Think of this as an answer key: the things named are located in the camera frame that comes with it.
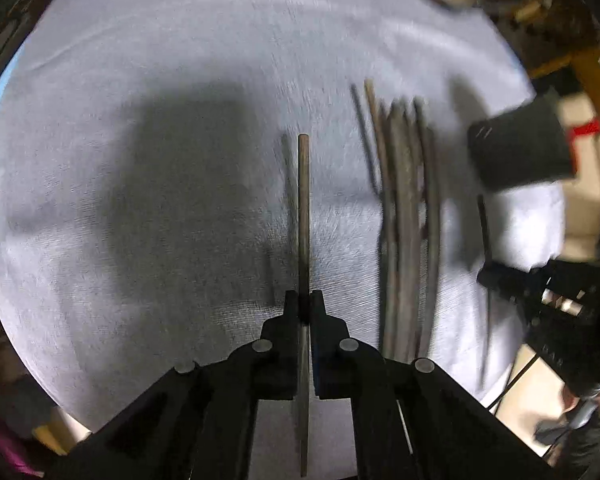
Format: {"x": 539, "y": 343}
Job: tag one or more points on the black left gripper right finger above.
{"x": 412, "y": 421}

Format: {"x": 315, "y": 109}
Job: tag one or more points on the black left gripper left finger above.
{"x": 199, "y": 424}

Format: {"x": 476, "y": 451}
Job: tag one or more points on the dark wooden chopstick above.
{"x": 304, "y": 291}

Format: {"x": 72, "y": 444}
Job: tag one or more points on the grey metal utensil cup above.
{"x": 523, "y": 146}

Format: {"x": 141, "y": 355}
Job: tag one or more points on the grey table cloth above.
{"x": 149, "y": 191}

